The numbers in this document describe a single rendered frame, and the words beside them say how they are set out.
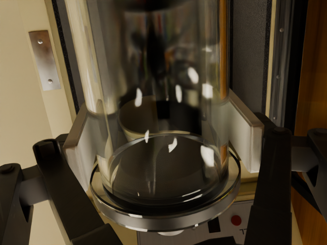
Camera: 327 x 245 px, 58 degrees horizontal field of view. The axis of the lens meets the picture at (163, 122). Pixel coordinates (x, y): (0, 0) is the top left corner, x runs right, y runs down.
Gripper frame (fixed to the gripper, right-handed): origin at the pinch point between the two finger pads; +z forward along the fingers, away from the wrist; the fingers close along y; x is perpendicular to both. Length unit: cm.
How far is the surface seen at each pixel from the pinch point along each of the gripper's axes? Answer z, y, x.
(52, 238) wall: 61, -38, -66
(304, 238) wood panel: 17.8, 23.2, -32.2
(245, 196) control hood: 15.5, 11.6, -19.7
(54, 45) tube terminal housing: 18.5, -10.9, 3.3
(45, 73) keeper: 18.3, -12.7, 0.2
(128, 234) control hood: 13.2, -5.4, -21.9
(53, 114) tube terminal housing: 18.4, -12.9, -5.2
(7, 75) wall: 61, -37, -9
